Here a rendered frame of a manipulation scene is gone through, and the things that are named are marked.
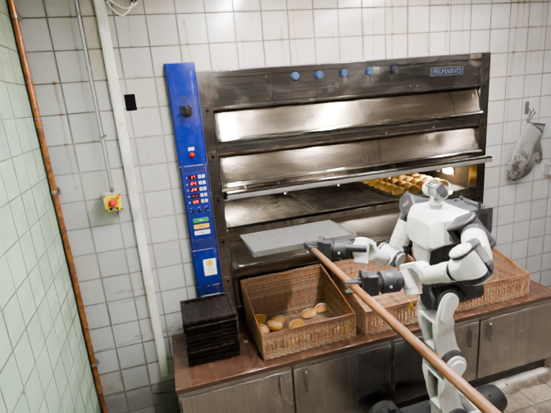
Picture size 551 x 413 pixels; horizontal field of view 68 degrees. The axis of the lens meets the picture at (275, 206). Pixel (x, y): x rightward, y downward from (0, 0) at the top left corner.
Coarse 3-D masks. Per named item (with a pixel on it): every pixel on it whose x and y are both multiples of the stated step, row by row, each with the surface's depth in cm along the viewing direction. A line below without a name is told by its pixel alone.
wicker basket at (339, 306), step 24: (264, 288) 259; (288, 288) 263; (312, 288) 268; (336, 288) 249; (264, 312) 259; (288, 312) 263; (336, 312) 256; (264, 336) 216; (288, 336) 220; (312, 336) 236; (336, 336) 230; (264, 360) 219
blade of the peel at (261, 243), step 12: (288, 228) 237; (300, 228) 235; (312, 228) 233; (324, 228) 231; (336, 228) 230; (252, 240) 222; (264, 240) 220; (276, 240) 219; (288, 240) 217; (300, 240) 216; (312, 240) 214; (252, 252) 202; (264, 252) 200; (276, 252) 202
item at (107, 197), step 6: (108, 192) 223; (114, 192) 222; (120, 192) 221; (102, 198) 218; (108, 198) 219; (114, 198) 219; (120, 198) 220; (108, 204) 219; (120, 204) 221; (108, 210) 220; (114, 210) 221; (120, 210) 222
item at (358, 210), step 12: (456, 192) 291; (468, 192) 292; (372, 204) 278; (384, 204) 275; (396, 204) 278; (300, 216) 264; (312, 216) 262; (324, 216) 265; (336, 216) 267; (228, 228) 253; (240, 228) 251; (252, 228) 253; (264, 228) 255
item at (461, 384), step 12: (312, 252) 194; (324, 264) 181; (360, 288) 152; (372, 300) 143; (384, 312) 135; (396, 324) 127; (408, 336) 121; (420, 348) 115; (432, 360) 110; (444, 372) 106; (456, 384) 101; (468, 384) 100; (468, 396) 97; (480, 396) 96; (480, 408) 94; (492, 408) 92
